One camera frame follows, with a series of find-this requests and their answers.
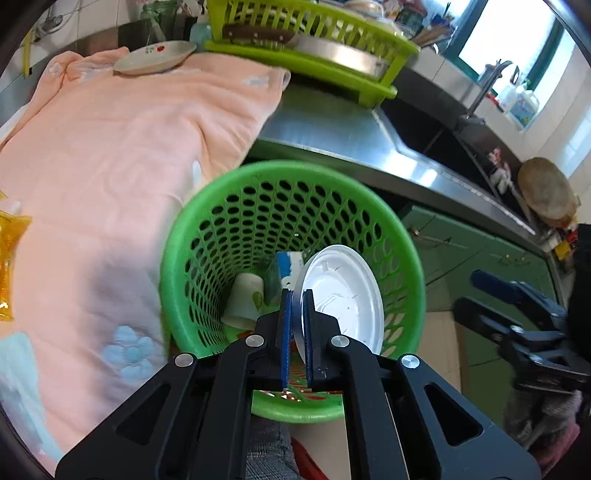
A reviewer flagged metal pan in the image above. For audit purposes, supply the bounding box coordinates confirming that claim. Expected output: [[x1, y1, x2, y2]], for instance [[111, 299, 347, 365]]
[[288, 34, 393, 81]]

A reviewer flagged white plate with red print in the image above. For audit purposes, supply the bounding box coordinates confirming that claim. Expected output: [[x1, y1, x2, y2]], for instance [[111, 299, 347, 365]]
[[113, 41, 198, 76]]

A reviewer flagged light blue cloth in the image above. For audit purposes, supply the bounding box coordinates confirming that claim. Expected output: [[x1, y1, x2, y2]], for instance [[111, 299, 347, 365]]
[[0, 332, 65, 462]]

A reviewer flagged knife with brown handle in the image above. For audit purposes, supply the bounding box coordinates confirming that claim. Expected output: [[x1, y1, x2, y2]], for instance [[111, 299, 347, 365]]
[[222, 24, 301, 44]]

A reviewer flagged steel sink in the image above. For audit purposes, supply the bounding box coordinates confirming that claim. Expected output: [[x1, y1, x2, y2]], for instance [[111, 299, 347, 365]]
[[383, 99, 532, 204]]

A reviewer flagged yellow plastic packet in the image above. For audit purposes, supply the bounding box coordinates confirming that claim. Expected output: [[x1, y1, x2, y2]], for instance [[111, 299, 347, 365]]
[[0, 194, 33, 321]]

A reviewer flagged blue and white carton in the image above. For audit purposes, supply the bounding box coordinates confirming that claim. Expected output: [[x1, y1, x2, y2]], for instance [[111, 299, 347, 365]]
[[264, 251, 305, 310]]

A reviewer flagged green cabinet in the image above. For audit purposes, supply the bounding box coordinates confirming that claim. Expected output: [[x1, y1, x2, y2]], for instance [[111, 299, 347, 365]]
[[402, 203, 568, 425]]

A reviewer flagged pink towel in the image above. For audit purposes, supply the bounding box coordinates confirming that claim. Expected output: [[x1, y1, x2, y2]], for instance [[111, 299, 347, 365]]
[[0, 46, 291, 462]]

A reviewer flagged white paper cup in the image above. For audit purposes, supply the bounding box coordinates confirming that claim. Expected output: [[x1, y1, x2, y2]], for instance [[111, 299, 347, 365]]
[[221, 272, 265, 329]]

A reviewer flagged person's leg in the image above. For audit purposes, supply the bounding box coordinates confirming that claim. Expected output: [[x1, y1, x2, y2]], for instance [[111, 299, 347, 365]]
[[245, 413, 301, 480]]

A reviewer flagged round wooden cutting board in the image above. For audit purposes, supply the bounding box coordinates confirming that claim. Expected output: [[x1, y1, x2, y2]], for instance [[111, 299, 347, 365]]
[[517, 157, 580, 227]]

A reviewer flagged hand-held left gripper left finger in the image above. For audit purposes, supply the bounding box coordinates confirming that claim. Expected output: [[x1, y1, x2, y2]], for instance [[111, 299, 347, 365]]
[[55, 288, 296, 480]]

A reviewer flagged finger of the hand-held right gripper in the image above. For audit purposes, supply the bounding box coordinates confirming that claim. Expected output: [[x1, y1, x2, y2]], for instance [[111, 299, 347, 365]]
[[455, 298, 522, 354], [471, 270, 568, 326]]

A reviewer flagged window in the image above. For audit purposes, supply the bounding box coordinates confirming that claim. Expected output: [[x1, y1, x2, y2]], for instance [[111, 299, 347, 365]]
[[455, 0, 559, 84]]

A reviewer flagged green plastic dish rack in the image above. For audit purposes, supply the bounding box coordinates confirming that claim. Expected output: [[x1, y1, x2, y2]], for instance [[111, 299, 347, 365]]
[[203, 0, 421, 104]]

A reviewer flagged clear detergent bottle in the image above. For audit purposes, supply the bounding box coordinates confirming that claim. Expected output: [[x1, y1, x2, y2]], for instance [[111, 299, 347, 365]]
[[510, 88, 540, 130]]

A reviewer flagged metal faucet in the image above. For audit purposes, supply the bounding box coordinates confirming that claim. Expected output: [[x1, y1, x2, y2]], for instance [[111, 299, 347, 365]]
[[462, 59, 513, 125]]

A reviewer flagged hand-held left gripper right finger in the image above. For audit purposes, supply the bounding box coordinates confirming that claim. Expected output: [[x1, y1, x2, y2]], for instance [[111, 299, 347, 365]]
[[301, 290, 541, 480]]

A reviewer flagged green plastic mesh basket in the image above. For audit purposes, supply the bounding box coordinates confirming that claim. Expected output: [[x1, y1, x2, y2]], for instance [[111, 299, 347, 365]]
[[159, 160, 426, 424]]

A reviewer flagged green glass jar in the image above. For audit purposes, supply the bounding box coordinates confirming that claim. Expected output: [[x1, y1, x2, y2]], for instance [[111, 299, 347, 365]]
[[141, 0, 181, 35]]

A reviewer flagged red object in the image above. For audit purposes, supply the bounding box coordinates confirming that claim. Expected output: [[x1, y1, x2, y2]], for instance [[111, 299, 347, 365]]
[[291, 436, 331, 480]]

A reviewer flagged white plastic lid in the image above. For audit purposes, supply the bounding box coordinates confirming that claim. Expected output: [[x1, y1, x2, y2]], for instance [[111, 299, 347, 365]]
[[292, 244, 385, 365]]

